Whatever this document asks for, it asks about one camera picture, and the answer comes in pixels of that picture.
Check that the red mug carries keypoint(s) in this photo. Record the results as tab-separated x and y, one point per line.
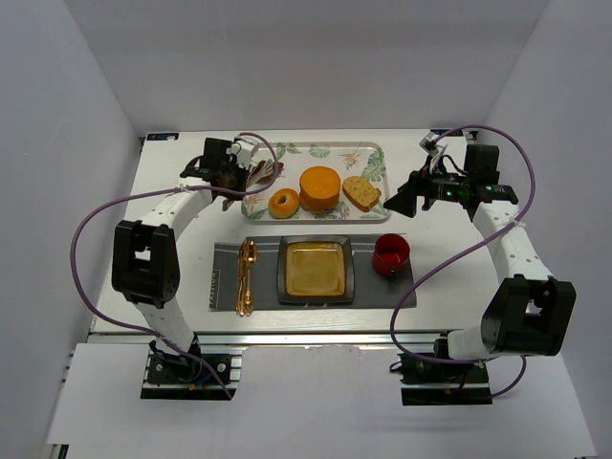
391	252

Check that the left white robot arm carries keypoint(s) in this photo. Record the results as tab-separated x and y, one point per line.
145	264

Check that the aluminium frame rail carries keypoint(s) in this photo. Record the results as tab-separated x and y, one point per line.
236	343

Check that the brown chocolate croissant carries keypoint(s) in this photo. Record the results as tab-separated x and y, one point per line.
268	171

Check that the blue label sticker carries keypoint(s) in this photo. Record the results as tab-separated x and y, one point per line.
162	137

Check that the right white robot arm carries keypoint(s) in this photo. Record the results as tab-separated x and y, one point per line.
531	309

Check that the floral serving tray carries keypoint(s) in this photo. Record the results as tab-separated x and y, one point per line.
348	159

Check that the grey striped placemat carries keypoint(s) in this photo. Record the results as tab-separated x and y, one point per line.
372	291

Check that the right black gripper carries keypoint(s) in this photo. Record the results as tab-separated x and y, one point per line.
421	189

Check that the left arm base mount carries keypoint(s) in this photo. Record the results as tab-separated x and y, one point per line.
177	378

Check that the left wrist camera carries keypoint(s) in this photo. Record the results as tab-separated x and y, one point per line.
242	150

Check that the glazed ring donut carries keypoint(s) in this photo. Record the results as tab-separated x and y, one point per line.
283	204

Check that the square brown ceramic plate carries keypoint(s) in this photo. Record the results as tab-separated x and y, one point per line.
315	269

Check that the sliced loaf bread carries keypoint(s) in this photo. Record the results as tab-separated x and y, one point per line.
361	193

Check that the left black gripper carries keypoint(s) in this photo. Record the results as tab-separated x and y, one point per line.
234	177

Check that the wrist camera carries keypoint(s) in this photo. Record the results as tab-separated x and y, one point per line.
434	151
242	150

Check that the round orange sponge cake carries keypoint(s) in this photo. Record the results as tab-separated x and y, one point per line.
320	188

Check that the gold spoon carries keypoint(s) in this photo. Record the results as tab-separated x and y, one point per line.
250	256

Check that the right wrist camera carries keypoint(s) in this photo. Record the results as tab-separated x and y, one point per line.
434	151

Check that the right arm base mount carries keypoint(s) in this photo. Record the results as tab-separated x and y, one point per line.
428	383

